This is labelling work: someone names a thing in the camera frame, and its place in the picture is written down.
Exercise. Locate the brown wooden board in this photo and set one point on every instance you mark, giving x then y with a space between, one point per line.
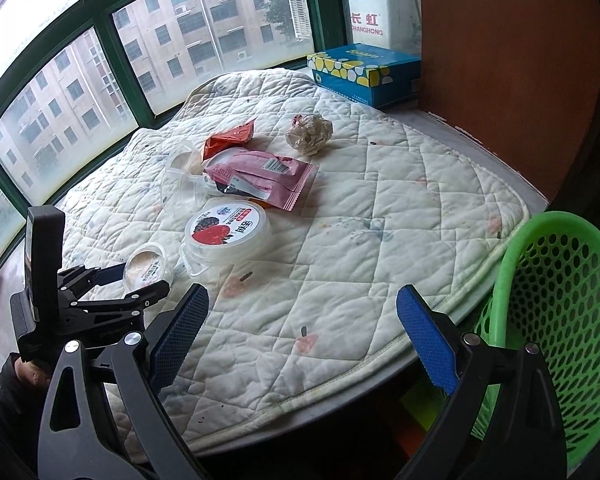
505 85

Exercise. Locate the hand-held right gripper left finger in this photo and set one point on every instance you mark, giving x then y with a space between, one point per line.
180 335

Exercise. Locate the white paper ball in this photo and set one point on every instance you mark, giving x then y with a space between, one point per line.
307 132

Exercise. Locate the person's left hand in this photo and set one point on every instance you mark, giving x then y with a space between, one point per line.
30 376

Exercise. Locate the white quilted mat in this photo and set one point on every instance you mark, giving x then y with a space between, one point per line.
355 260

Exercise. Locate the apartment building outside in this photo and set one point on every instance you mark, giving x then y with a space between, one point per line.
205 15

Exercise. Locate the clear plastic cup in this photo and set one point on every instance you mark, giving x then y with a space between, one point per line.
180 172

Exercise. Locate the white tub with fruit label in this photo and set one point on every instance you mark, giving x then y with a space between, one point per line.
225 230

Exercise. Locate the small round foil-lidded tub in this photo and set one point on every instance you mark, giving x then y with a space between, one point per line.
147 262

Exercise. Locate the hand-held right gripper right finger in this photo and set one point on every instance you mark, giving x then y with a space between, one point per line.
427 340

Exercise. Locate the white appliance with logo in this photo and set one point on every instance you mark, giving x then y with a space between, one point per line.
370 0

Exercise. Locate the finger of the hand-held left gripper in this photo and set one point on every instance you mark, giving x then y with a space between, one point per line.
110 275
145 294

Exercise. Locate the pink snack wrapper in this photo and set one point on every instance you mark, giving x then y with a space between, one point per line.
260 165

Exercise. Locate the person's left forearm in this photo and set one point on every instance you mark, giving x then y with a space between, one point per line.
15 415

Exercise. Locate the blue spotted tissue box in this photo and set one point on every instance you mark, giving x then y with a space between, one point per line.
365 67

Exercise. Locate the green plastic basket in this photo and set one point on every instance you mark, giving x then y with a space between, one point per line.
550 218

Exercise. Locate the green window frame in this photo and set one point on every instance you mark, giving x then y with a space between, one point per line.
125 85

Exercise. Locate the yellow green object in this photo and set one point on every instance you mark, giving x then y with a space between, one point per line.
420 405

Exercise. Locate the red snack wrapper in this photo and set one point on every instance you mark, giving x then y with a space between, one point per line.
225 140

